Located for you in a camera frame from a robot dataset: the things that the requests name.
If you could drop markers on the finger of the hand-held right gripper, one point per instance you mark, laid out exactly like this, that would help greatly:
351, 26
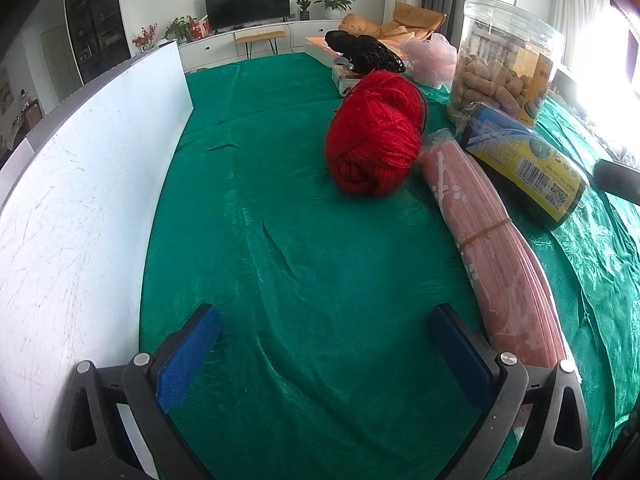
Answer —
617, 180

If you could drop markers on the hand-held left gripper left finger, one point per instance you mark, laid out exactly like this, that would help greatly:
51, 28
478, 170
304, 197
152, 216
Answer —
190, 355

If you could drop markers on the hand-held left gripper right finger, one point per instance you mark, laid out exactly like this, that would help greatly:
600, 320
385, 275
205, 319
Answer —
457, 355

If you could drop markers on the white storage box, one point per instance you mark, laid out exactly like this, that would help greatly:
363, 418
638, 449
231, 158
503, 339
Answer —
75, 210

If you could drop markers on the red yarn ball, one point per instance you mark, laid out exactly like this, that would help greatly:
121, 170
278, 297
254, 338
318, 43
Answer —
375, 135

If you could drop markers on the blue yellow bag roll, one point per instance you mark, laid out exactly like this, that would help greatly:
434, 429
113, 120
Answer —
525, 165

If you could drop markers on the pink plastic bag bundle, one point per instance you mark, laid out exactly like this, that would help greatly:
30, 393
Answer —
480, 240

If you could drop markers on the green tablecloth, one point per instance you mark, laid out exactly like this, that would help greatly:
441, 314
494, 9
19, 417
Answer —
280, 220

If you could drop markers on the clear plastic snack jar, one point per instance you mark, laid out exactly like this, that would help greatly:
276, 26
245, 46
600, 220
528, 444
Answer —
500, 65

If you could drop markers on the white sheer curtain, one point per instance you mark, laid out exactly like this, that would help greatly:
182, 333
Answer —
575, 0

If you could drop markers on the orange lounge chair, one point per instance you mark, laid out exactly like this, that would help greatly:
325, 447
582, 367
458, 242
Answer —
400, 22

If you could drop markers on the black mesh net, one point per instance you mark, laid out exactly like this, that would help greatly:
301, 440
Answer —
367, 52

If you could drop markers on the small white carton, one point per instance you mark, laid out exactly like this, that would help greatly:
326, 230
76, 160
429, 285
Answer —
345, 82

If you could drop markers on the white tv cabinet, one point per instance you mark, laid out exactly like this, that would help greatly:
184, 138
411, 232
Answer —
215, 50

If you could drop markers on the red flower bouquet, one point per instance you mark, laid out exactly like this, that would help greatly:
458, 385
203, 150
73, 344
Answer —
145, 37

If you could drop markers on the wooden bench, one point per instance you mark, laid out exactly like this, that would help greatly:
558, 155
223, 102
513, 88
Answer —
260, 36

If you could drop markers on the red gift box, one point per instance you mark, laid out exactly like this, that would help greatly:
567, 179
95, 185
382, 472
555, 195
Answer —
198, 28

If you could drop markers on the bushy green potted plant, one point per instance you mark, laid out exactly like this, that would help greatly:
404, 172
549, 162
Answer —
177, 27

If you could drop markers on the orange book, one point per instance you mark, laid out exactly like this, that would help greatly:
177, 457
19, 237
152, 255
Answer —
317, 47

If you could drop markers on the dark glass display cabinet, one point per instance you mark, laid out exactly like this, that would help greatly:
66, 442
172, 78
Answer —
97, 20

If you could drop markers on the black television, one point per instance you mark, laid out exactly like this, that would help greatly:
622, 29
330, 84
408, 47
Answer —
247, 2

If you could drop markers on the small potted plant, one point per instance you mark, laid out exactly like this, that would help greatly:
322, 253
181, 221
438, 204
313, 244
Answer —
303, 9

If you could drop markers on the framed wall painting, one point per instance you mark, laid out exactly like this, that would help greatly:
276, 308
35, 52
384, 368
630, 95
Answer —
5, 92

